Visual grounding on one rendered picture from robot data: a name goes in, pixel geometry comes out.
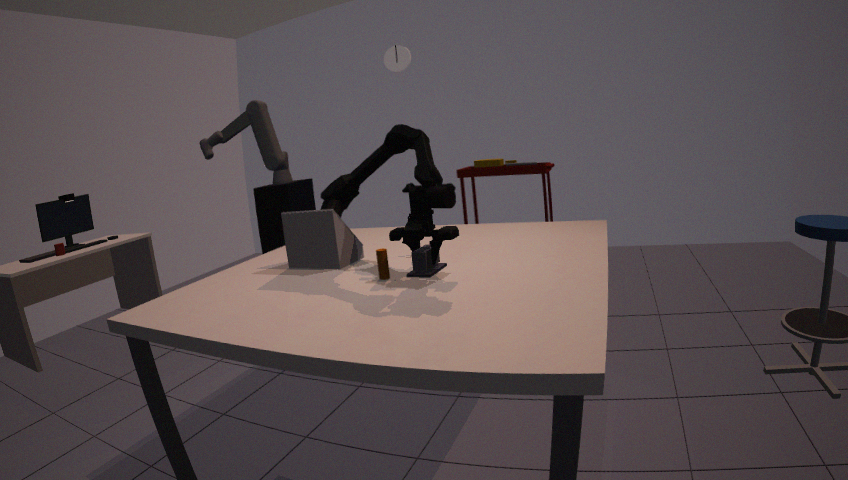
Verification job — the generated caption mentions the brown cylinder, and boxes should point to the brown cylinder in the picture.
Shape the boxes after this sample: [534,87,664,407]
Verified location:
[376,249,390,280]

